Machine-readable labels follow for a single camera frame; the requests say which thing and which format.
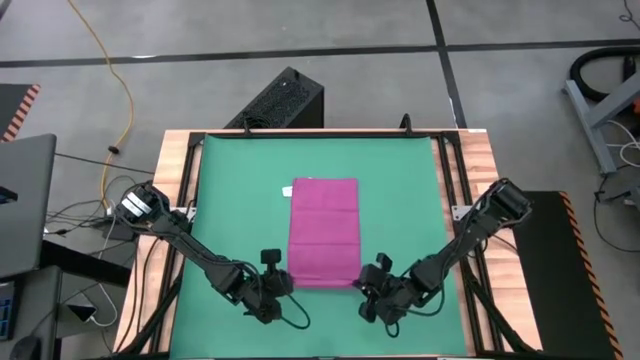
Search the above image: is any magenta towel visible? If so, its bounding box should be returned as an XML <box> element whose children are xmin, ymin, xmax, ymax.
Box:
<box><xmin>281</xmin><ymin>176</ymin><xmax>363</xmax><ymax>290</ymax></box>

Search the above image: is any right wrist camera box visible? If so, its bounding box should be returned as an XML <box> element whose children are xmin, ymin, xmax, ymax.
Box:
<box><xmin>373</xmin><ymin>252</ymin><xmax>395</xmax><ymax>275</ymax></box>

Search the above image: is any thick yellow cable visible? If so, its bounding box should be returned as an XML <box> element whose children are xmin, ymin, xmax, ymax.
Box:
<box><xmin>66</xmin><ymin>0</ymin><xmax>136</xmax><ymax>211</ymax></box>

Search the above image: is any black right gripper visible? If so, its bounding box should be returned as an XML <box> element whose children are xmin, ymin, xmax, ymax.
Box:
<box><xmin>351</xmin><ymin>263</ymin><xmax>401</xmax><ymax>302</ymax></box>

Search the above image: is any black aluminium table frame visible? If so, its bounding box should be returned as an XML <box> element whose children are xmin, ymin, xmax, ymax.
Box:
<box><xmin>117</xmin><ymin>127</ymin><xmax>539</xmax><ymax>360</ymax></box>

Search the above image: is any grey desk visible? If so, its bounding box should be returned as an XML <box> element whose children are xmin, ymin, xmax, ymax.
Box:
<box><xmin>0</xmin><ymin>264</ymin><xmax>64</xmax><ymax>360</ymax></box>

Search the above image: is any green table mat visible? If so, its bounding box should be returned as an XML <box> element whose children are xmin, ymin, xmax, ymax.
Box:
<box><xmin>168</xmin><ymin>133</ymin><xmax>469</xmax><ymax>360</ymax></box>

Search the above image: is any blue keypad device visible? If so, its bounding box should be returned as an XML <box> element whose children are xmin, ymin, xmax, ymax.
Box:
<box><xmin>0</xmin><ymin>282</ymin><xmax>17</xmax><ymax>342</ymax></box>

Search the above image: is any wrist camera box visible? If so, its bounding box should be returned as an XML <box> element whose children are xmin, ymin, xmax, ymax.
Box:
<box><xmin>373</xmin><ymin>252</ymin><xmax>395</xmax><ymax>275</ymax></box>
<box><xmin>259</xmin><ymin>248</ymin><xmax>283</xmax><ymax>274</ymax></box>

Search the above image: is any dark smartphone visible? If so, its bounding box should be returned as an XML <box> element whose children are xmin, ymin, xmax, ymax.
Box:
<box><xmin>67</xmin><ymin>303</ymin><xmax>99</xmax><ymax>324</ymax></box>

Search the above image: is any grey metal stand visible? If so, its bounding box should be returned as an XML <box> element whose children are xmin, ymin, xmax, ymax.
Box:
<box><xmin>563</xmin><ymin>69</ymin><xmax>640</xmax><ymax>176</ymax></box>

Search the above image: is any small black orange-striped floor mat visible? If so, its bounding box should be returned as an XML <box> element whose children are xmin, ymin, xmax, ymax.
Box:
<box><xmin>0</xmin><ymin>83</ymin><xmax>42</xmax><ymax>144</ymax></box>

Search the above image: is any large black orange-striped floor mat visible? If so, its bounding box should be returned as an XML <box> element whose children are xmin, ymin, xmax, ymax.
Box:
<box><xmin>512</xmin><ymin>189</ymin><xmax>625</xmax><ymax>360</ymax></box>

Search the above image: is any black floor cable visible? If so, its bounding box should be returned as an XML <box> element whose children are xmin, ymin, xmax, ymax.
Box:
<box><xmin>593</xmin><ymin>172</ymin><xmax>640</xmax><ymax>254</ymax></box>

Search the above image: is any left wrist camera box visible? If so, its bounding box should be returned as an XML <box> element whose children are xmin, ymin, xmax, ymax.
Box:
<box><xmin>259</xmin><ymin>248</ymin><xmax>283</xmax><ymax>274</ymax></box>

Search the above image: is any grey laptop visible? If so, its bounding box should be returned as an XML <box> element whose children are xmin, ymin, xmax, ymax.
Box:
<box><xmin>0</xmin><ymin>133</ymin><xmax>58</xmax><ymax>280</ymax></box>

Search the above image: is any black hose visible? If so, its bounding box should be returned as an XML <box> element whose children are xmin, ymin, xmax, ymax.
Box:
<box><xmin>569</xmin><ymin>46</ymin><xmax>640</xmax><ymax>104</ymax></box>

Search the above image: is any black left camera cable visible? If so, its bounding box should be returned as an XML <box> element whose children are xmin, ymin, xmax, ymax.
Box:
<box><xmin>277</xmin><ymin>293</ymin><xmax>312</xmax><ymax>331</ymax></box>

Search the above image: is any black power brick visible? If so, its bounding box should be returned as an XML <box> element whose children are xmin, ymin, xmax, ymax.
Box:
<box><xmin>102</xmin><ymin>219</ymin><xmax>136</xmax><ymax>242</ymax></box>

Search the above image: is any black computer tower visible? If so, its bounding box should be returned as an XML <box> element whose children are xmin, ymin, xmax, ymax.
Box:
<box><xmin>223</xmin><ymin>66</ymin><xmax>325</xmax><ymax>130</ymax></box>

